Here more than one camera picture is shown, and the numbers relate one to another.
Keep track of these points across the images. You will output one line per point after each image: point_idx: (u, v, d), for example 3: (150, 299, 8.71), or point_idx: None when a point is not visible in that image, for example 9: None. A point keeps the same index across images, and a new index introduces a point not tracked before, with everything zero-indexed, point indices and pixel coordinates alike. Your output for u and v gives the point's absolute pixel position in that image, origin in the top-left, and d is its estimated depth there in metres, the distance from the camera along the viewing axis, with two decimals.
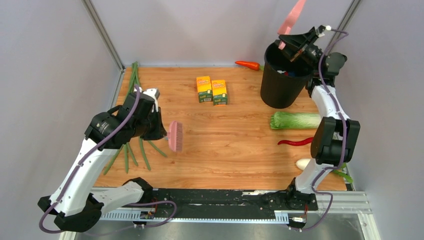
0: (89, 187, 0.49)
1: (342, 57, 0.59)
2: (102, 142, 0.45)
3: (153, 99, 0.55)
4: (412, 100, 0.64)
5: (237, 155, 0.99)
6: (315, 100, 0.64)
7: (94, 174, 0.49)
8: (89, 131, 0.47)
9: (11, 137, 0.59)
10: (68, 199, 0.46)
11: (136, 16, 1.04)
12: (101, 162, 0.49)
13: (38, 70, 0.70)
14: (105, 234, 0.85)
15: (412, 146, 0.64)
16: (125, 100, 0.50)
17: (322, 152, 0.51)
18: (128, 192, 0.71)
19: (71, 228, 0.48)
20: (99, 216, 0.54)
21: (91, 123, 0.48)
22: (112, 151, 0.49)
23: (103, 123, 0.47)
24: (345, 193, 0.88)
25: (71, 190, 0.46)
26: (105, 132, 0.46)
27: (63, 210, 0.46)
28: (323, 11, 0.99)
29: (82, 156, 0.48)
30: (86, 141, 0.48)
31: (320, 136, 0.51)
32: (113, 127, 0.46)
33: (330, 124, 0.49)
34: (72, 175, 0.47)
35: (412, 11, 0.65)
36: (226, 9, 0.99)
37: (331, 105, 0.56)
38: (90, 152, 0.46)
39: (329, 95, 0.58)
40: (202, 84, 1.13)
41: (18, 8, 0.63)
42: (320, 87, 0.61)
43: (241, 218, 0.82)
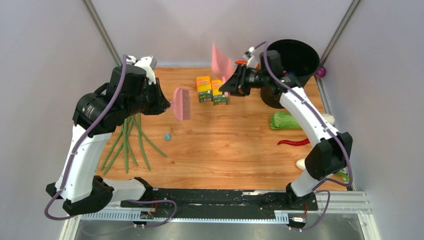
0: (91, 173, 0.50)
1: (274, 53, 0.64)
2: (89, 129, 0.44)
3: (145, 73, 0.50)
4: (413, 100, 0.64)
5: (237, 155, 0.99)
6: (287, 107, 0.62)
7: (92, 159, 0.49)
8: (77, 116, 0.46)
9: (11, 137, 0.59)
10: (71, 186, 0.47)
11: (135, 16, 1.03)
12: (96, 147, 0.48)
13: (37, 70, 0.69)
14: (104, 234, 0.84)
15: (412, 147, 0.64)
16: (110, 77, 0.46)
17: (325, 172, 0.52)
18: (132, 185, 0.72)
19: (82, 210, 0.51)
20: (110, 196, 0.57)
21: (77, 108, 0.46)
22: (104, 136, 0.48)
23: (88, 106, 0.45)
24: (345, 193, 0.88)
25: (72, 178, 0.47)
26: (92, 117, 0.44)
27: (69, 197, 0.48)
28: (323, 11, 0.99)
29: (74, 144, 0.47)
30: (76, 128, 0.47)
31: (318, 162, 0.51)
32: (99, 109, 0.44)
33: (326, 148, 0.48)
34: (70, 163, 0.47)
35: (412, 12, 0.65)
36: (226, 9, 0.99)
37: (312, 118, 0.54)
38: (81, 139, 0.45)
39: (304, 104, 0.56)
40: (202, 84, 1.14)
41: (18, 9, 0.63)
42: (287, 93, 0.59)
43: (241, 218, 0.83)
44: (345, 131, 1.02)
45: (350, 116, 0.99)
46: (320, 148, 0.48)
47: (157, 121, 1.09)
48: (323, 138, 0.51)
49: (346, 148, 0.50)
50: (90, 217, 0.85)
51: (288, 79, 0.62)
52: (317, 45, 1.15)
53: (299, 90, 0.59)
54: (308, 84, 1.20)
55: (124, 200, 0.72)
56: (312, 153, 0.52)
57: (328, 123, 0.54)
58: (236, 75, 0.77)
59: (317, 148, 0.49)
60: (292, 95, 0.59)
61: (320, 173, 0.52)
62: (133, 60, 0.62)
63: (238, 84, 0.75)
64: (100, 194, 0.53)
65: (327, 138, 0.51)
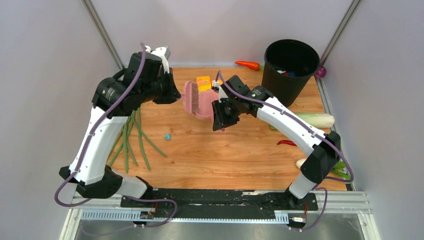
0: (104, 156, 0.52)
1: (233, 76, 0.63)
2: (110, 110, 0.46)
3: (161, 59, 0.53)
4: (413, 100, 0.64)
5: (237, 155, 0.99)
6: (264, 119, 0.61)
7: (107, 143, 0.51)
8: (96, 99, 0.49)
9: (12, 137, 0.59)
10: (86, 168, 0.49)
11: (136, 16, 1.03)
12: (112, 130, 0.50)
13: (38, 70, 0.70)
14: (104, 234, 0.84)
15: (412, 147, 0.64)
16: (129, 62, 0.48)
17: (323, 175, 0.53)
18: (135, 181, 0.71)
19: (94, 194, 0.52)
20: (119, 184, 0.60)
21: (97, 91, 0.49)
22: (122, 119, 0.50)
23: (108, 89, 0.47)
24: (345, 193, 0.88)
25: (87, 160, 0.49)
26: (112, 99, 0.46)
27: (83, 179, 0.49)
28: (323, 10, 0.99)
29: (92, 126, 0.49)
30: (94, 109, 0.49)
31: (317, 169, 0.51)
32: (119, 92, 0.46)
33: (320, 154, 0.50)
34: (87, 145, 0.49)
35: (413, 12, 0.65)
36: (226, 10, 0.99)
37: (297, 126, 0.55)
38: (100, 120, 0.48)
39: (284, 114, 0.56)
40: (202, 84, 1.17)
41: (19, 9, 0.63)
42: (264, 107, 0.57)
43: (241, 218, 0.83)
44: (345, 131, 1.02)
45: (349, 117, 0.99)
46: (315, 155, 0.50)
47: (157, 121, 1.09)
48: (314, 145, 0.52)
49: (337, 146, 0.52)
50: (90, 217, 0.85)
51: (258, 92, 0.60)
52: (317, 45, 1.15)
53: (273, 100, 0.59)
54: (308, 84, 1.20)
55: (125, 196, 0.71)
56: (306, 162, 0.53)
57: (313, 127, 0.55)
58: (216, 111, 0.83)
59: (312, 156, 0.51)
60: (269, 107, 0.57)
61: (321, 178, 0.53)
62: (149, 49, 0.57)
63: (219, 120, 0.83)
64: (110, 179, 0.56)
65: (318, 143, 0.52)
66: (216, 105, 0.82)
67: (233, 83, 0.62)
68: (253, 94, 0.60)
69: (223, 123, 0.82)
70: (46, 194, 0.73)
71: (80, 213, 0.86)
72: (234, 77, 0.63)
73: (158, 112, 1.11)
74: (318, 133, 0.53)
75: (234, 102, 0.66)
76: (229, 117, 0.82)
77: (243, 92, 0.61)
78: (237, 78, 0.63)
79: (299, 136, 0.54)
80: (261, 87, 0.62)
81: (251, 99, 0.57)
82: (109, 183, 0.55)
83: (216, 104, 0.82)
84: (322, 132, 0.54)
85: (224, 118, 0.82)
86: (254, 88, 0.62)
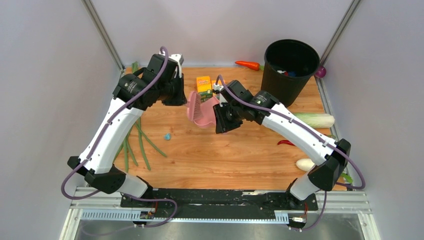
0: (116, 148, 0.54)
1: (233, 82, 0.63)
2: (131, 100, 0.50)
3: (175, 63, 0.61)
4: (413, 101, 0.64)
5: (237, 155, 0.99)
6: (268, 127, 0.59)
7: (120, 134, 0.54)
8: (117, 91, 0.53)
9: (12, 138, 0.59)
10: (98, 156, 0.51)
11: (135, 17, 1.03)
12: (128, 121, 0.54)
13: (37, 70, 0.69)
14: (105, 234, 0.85)
15: (413, 147, 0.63)
16: (150, 62, 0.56)
17: (333, 183, 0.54)
18: (136, 180, 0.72)
19: (100, 186, 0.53)
20: (123, 181, 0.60)
21: (118, 84, 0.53)
22: (138, 112, 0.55)
23: (131, 82, 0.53)
24: (345, 193, 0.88)
25: (100, 148, 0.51)
26: (134, 91, 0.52)
27: (93, 167, 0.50)
28: (323, 10, 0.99)
29: (110, 116, 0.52)
30: (115, 101, 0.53)
31: (328, 178, 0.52)
32: (140, 86, 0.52)
33: (333, 165, 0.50)
34: (102, 133, 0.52)
35: (413, 12, 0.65)
36: (226, 10, 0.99)
37: (307, 135, 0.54)
38: (119, 110, 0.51)
39: (293, 122, 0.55)
40: (202, 84, 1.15)
41: (18, 9, 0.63)
42: (271, 115, 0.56)
43: (241, 218, 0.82)
44: (345, 131, 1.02)
45: (349, 117, 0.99)
46: (328, 167, 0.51)
47: (157, 121, 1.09)
48: (327, 155, 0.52)
49: (347, 154, 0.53)
50: (90, 217, 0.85)
51: (263, 98, 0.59)
52: (317, 45, 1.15)
53: (280, 107, 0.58)
54: (308, 84, 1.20)
55: (127, 195, 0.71)
56: (316, 172, 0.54)
57: (323, 135, 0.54)
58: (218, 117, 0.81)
59: (324, 167, 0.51)
60: (276, 115, 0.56)
61: (331, 186, 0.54)
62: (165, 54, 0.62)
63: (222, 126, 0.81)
64: (114, 174, 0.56)
65: (330, 152, 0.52)
66: (217, 111, 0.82)
67: (235, 90, 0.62)
68: (258, 101, 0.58)
69: (225, 128, 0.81)
70: (46, 194, 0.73)
71: (80, 213, 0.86)
72: (235, 83, 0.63)
73: (158, 112, 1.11)
74: (329, 143, 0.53)
75: (237, 109, 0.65)
76: (231, 122, 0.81)
77: (246, 98, 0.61)
78: (238, 84, 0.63)
79: (310, 145, 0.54)
80: (265, 93, 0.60)
81: (255, 106, 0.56)
82: (115, 176, 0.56)
83: (217, 108, 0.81)
84: (331, 141, 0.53)
85: (227, 124, 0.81)
86: (257, 94, 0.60)
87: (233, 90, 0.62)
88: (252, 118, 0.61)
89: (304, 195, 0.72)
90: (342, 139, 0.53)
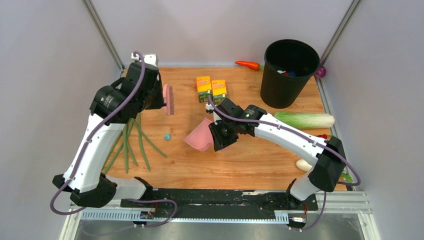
0: (99, 164, 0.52)
1: (224, 99, 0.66)
2: (108, 117, 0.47)
3: (157, 69, 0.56)
4: (412, 100, 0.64)
5: (237, 155, 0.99)
6: (262, 137, 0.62)
7: (103, 150, 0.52)
8: (94, 106, 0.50)
9: (11, 138, 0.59)
10: (81, 175, 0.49)
11: (135, 17, 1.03)
12: (109, 137, 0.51)
13: (37, 70, 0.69)
14: (104, 234, 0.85)
15: (412, 147, 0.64)
16: (128, 72, 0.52)
17: (333, 183, 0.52)
18: (133, 184, 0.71)
19: (88, 203, 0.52)
20: (113, 193, 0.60)
21: (95, 99, 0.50)
22: (119, 126, 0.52)
23: (107, 97, 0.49)
24: (345, 193, 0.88)
25: (83, 167, 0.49)
26: (111, 106, 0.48)
27: (78, 186, 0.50)
28: (323, 10, 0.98)
29: (90, 133, 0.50)
30: (93, 116, 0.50)
31: (325, 177, 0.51)
32: (117, 100, 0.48)
33: (326, 163, 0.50)
34: (83, 151, 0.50)
35: (412, 13, 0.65)
36: (226, 10, 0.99)
37: (296, 138, 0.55)
38: (97, 127, 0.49)
39: (281, 128, 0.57)
40: (202, 84, 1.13)
41: (18, 9, 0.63)
42: (259, 125, 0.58)
43: (241, 218, 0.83)
44: (345, 131, 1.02)
45: (349, 117, 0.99)
46: (322, 165, 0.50)
47: (157, 121, 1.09)
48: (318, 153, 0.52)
49: (340, 152, 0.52)
50: (90, 217, 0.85)
51: (252, 111, 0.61)
52: (317, 45, 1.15)
53: (268, 116, 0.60)
54: (308, 84, 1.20)
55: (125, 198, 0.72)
56: (313, 173, 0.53)
57: (312, 136, 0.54)
58: (214, 135, 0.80)
59: (318, 166, 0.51)
60: (265, 125, 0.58)
61: (332, 185, 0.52)
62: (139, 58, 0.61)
63: (219, 142, 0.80)
64: (105, 188, 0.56)
65: (321, 151, 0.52)
66: (212, 128, 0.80)
67: (225, 107, 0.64)
68: (247, 114, 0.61)
69: (222, 144, 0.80)
70: (45, 194, 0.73)
71: (80, 213, 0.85)
72: (225, 100, 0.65)
73: (158, 112, 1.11)
74: (318, 142, 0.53)
75: (229, 124, 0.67)
76: (227, 138, 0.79)
77: (237, 114, 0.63)
78: (230, 100, 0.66)
79: (300, 147, 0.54)
80: (254, 106, 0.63)
81: (245, 119, 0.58)
82: (103, 192, 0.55)
83: (212, 126, 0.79)
84: (322, 140, 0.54)
85: (222, 139, 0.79)
86: (248, 108, 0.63)
87: (223, 107, 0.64)
88: (244, 130, 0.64)
89: (304, 196, 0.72)
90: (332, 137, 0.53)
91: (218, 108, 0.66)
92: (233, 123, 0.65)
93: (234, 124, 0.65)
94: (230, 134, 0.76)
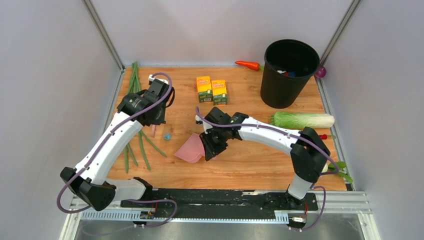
0: (111, 160, 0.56)
1: (212, 108, 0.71)
2: (136, 115, 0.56)
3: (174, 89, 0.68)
4: (413, 100, 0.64)
5: (237, 155, 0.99)
6: (247, 139, 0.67)
7: (119, 146, 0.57)
8: (122, 106, 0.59)
9: (11, 138, 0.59)
10: (96, 165, 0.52)
11: (135, 16, 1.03)
12: (128, 134, 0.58)
13: (37, 69, 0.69)
14: (104, 234, 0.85)
15: (413, 146, 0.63)
16: (151, 84, 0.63)
17: (317, 171, 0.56)
18: (132, 185, 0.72)
19: (92, 199, 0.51)
20: (110, 200, 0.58)
21: (123, 100, 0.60)
22: (139, 125, 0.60)
23: (136, 99, 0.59)
24: (345, 193, 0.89)
25: (100, 157, 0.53)
26: (137, 108, 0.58)
27: (90, 176, 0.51)
28: (323, 10, 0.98)
29: (114, 127, 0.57)
30: (119, 114, 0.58)
31: (303, 165, 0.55)
32: (143, 104, 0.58)
33: (301, 151, 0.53)
34: (104, 143, 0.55)
35: (413, 13, 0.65)
36: (226, 10, 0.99)
37: (273, 133, 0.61)
38: (123, 122, 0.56)
39: (260, 127, 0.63)
40: (202, 84, 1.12)
41: (18, 9, 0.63)
42: (241, 128, 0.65)
43: (241, 218, 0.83)
44: (345, 131, 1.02)
45: (349, 116, 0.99)
46: (296, 155, 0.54)
47: None
48: (292, 144, 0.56)
49: (314, 141, 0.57)
50: (90, 217, 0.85)
51: (236, 117, 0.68)
52: (317, 45, 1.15)
53: (249, 120, 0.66)
54: (308, 84, 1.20)
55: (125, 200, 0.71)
56: (294, 164, 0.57)
57: (286, 129, 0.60)
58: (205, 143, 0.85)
59: (294, 156, 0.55)
60: (246, 126, 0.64)
61: (314, 173, 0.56)
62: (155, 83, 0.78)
63: (210, 151, 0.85)
64: (107, 188, 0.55)
65: (294, 141, 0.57)
66: (203, 137, 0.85)
67: (214, 117, 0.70)
68: (231, 121, 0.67)
69: (214, 152, 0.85)
70: (44, 194, 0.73)
71: (80, 213, 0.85)
72: (214, 109, 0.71)
73: None
74: (292, 133, 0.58)
75: (218, 131, 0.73)
76: (218, 145, 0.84)
77: (225, 121, 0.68)
78: (218, 109, 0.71)
79: (277, 140, 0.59)
80: (238, 113, 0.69)
81: (230, 125, 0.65)
82: (107, 191, 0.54)
83: (203, 136, 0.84)
84: (296, 131, 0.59)
85: (214, 147, 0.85)
86: (234, 115, 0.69)
87: (211, 117, 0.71)
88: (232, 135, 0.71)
89: (301, 196, 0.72)
90: (305, 127, 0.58)
91: (208, 117, 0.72)
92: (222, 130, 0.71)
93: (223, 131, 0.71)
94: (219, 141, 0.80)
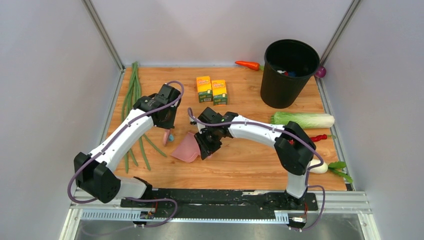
0: (124, 150, 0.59)
1: (205, 108, 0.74)
2: (150, 112, 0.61)
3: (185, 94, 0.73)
4: (413, 99, 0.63)
5: (237, 155, 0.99)
6: (238, 136, 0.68)
7: (132, 139, 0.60)
8: (137, 104, 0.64)
9: (11, 138, 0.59)
10: (112, 151, 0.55)
11: (135, 16, 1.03)
12: (142, 128, 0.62)
13: (37, 69, 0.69)
14: (105, 234, 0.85)
15: (413, 146, 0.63)
16: (161, 89, 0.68)
17: (303, 163, 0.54)
18: (134, 182, 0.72)
19: (103, 185, 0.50)
20: (114, 195, 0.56)
21: (138, 100, 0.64)
22: (150, 123, 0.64)
23: (150, 100, 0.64)
24: (345, 193, 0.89)
25: (116, 144, 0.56)
26: (151, 107, 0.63)
27: (106, 160, 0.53)
28: (323, 10, 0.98)
29: (130, 120, 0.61)
30: (134, 111, 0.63)
31: (287, 157, 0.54)
32: (156, 105, 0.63)
33: (282, 142, 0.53)
34: (121, 132, 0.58)
35: (413, 12, 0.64)
36: (226, 10, 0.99)
37: (260, 129, 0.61)
38: (139, 116, 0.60)
39: (248, 124, 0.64)
40: (202, 84, 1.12)
41: (18, 9, 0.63)
42: (231, 125, 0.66)
43: (241, 218, 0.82)
44: (345, 131, 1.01)
45: (349, 116, 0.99)
46: (278, 147, 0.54)
47: None
48: (276, 138, 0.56)
49: (299, 135, 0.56)
50: (90, 217, 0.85)
51: (226, 116, 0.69)
52: (317, 45, 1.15)
53: (238, 118, 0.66)
54: (308, 84, 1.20)
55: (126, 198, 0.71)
56: (280, 158, 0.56)
57: (272, 125, 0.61)
58: (201, 142, 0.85)
59: (278, 149, 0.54)
60: (235, 123, 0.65)
61: (301, 165, 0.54)
62: None
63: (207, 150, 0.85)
64: (116, 179, 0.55)
65: (279, 135, 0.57)
66: (198, 136, 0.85)
67: (206, 116, 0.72)
68: (222, 119, 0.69)
69: (209, 150, 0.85)
70: (44, 195, 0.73)
71: (80, 213, 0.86)
72: (206, 109, 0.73)
73: None
74: (277, 127, 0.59)
75: (210, 130, 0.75)
76: (212, 144, 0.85)
77: (217, 120, 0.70)
78: (210, 109, 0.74)
79: (263, 136, 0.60)
80: (229, 112, 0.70)
81: (220, 123, 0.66)
82: (115, 182, 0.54)
83: (197, 135, 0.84)
84: (281, 126, 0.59)
85: (208, 145, 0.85)
86: (225, 114, 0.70)
87: (203, 116, 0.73)
88: (224, 134, 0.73)
89: (299, 194, 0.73)
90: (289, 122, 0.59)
91: (201, 117, 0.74)
92: (213, 129, 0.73)
93: (214, 129, 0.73)
94: (211, 140, 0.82)
